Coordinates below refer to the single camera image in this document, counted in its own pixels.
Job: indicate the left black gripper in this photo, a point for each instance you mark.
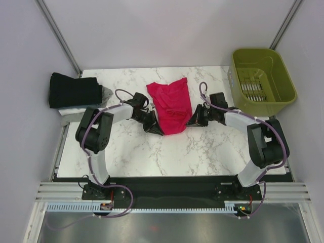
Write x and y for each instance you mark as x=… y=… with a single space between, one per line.
x=155 y=129

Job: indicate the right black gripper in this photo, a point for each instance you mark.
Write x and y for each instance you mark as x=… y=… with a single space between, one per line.
x=196 y=120

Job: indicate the pink red t shirt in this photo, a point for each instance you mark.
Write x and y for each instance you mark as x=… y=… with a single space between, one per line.
x=173 y=105

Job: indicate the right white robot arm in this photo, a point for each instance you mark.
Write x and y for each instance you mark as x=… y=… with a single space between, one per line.
x=268 y=148

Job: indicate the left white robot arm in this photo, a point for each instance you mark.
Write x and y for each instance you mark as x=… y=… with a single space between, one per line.
x=93 y=134

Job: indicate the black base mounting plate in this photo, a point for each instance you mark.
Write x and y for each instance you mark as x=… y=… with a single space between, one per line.
x=177 y=191

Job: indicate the olive green plastic basket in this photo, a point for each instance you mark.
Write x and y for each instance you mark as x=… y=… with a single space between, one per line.
x=259 y=82

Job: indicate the folded grey t shirt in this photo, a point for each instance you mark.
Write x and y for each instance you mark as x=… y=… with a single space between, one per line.
x=75 y=114

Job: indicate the folded black t shirt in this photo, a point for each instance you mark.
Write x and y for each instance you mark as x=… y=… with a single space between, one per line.
x=66 y=91

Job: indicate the aluminium frame rail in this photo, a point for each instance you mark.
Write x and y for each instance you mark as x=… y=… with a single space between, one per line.
x=276 y=192

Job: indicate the white slotted cable duct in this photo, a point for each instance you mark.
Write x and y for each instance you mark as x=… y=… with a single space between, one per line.
x=100 y=207

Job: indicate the right vertical aluminium post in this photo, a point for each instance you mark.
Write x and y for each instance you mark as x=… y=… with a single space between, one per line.
x=286 y=23

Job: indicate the vertical aluminium post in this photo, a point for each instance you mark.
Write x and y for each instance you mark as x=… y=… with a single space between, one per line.
x=286 y=23
x=58 y=35

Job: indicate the left vertical aluminium post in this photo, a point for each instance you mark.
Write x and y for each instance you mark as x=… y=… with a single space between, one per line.
x=58 y=35

